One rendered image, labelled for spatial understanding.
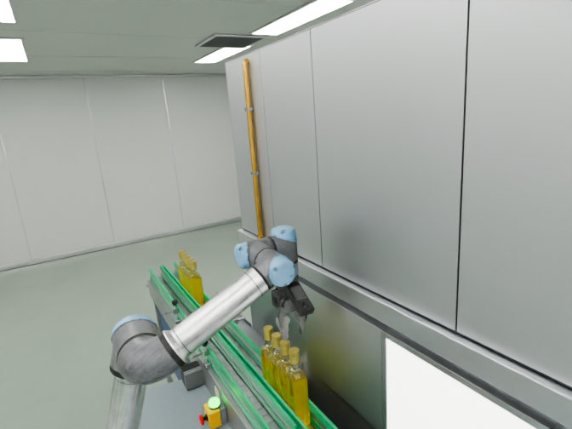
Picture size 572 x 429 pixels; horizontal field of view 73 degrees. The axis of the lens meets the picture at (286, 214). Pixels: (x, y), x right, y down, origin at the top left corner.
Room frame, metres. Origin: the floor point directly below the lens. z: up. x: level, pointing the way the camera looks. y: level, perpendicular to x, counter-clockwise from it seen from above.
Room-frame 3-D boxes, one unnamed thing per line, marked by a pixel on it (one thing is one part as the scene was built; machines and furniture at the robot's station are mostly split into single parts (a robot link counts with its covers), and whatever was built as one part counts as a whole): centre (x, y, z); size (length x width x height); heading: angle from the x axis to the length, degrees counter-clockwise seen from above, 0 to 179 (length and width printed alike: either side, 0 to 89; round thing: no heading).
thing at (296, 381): (1.10, 0.01, 0.99); 0.06 x 0.06 x 0.21; 30
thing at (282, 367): (1.15, 0.04, 0.99); 0.06 x 0.06 x 0.21; 30
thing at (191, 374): (1.52, 0.48, 0.79); 0.08 x 0.08 x 0.08; 30
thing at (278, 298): (1.13, 0.01, 1.35); 0.09 x 0.08 x 0.12; 28
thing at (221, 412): (1.27, 0.33, 0.79); 0.07 x 0.07 x 0.07; 30
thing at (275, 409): (1.75, 0.45, 0.92); 1.75 x 0.01 x 0.08; 30
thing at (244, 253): (1.06, 0.09, 1.51); 0.11 x 0.11 x 0.08; 28
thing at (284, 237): (1.12, 0.01, 1.51); 0.09 x 0.08 x 0.11; 118
